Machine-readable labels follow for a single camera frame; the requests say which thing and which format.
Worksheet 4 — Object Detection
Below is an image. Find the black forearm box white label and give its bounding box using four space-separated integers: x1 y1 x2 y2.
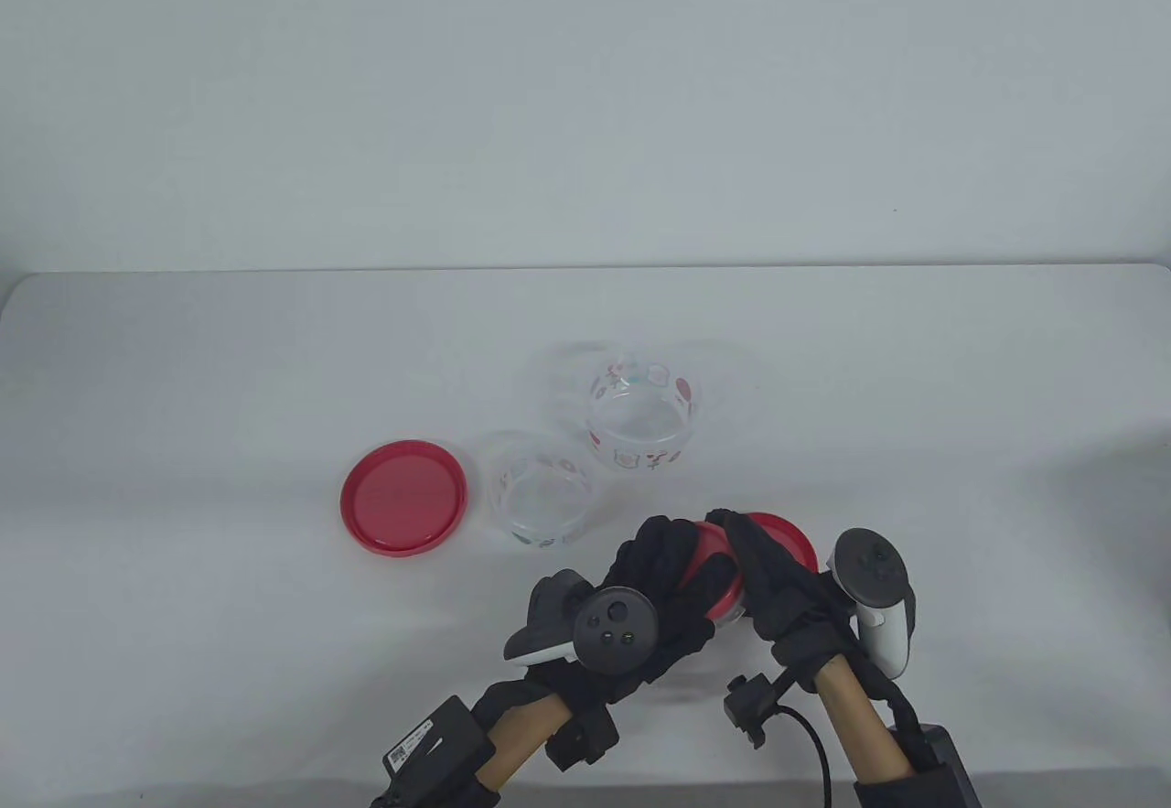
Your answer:
382 696 495 786

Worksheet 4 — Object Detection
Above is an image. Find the small red container lid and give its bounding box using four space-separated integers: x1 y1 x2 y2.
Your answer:
677 522 747 624

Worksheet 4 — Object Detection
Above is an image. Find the person's right forearm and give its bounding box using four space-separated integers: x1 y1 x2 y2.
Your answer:
812 657 916 783

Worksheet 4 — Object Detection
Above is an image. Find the black white hand controller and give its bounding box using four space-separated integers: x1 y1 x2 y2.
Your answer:
826 529 916 673
503 573 658 673

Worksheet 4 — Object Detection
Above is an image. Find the plain black forearm box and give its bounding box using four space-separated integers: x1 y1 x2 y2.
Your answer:
915 724 980 808

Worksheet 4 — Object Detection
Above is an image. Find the black camera cable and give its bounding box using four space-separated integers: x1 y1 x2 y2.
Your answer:
773 706 833 808

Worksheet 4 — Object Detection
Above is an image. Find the large clear printed food container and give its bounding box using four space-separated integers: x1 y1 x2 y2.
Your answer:
584 350 712 474

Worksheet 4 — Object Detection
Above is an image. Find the person's left forearm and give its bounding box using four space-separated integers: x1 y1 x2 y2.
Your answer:
476 692 566 792

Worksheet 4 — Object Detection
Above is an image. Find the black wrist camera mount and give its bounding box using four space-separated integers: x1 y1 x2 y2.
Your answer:
549 707 618 772
723 673 797 749

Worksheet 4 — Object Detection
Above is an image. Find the person's right hand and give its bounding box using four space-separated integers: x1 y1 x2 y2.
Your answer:
704 506 856 690

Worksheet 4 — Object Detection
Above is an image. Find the person's left hand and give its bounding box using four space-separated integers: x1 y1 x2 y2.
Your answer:
521 515 717 713

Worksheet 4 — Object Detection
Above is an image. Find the large red container lid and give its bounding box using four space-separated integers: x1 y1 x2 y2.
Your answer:
340 440 472 558

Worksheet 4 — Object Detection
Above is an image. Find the medium clear printed food container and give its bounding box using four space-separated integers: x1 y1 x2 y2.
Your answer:
492 430 597 553

